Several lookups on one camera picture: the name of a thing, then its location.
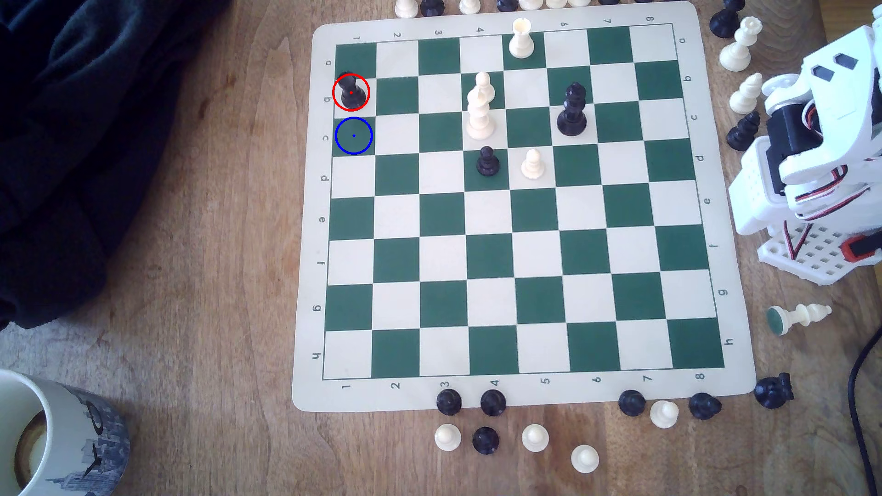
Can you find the black chess pawn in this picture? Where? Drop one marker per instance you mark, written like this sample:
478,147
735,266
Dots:
448,401
488,165
632,403
486,440
352,98
493,402
704,406

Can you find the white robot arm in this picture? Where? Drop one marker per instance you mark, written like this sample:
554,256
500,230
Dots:
837,151

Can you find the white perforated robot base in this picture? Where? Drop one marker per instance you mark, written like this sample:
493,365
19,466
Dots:
820,255

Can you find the green white chess board mat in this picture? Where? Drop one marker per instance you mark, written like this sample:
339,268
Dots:
489,275

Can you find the white chess pawn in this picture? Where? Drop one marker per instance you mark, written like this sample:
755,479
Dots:
664,414
584,458
535,437
447,437
532,167

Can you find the black chess queen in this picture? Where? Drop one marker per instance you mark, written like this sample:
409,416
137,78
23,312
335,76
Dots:
572,117

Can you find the white chess rook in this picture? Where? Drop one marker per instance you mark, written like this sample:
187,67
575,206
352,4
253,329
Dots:
521,43

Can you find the black chess bishop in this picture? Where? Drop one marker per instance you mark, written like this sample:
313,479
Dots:
741,136

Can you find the white chess bishop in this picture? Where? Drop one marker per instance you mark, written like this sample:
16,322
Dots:
744,98

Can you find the black chess knight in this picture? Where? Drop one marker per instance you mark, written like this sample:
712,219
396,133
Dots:
772,391

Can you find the white chess piece green felt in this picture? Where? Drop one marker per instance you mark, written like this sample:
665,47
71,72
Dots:
803,317

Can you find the white pawn behind king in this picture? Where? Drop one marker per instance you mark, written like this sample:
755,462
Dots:
485,81

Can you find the dark navy cloth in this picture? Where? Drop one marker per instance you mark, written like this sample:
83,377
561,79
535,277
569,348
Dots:
83,138

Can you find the printed ceramic mug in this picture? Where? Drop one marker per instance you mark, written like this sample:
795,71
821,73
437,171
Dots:
76,434

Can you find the round wooden object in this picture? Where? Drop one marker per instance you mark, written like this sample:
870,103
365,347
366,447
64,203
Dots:
785,24

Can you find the red black clamp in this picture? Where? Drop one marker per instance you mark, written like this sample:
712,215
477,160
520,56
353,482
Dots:
860,249

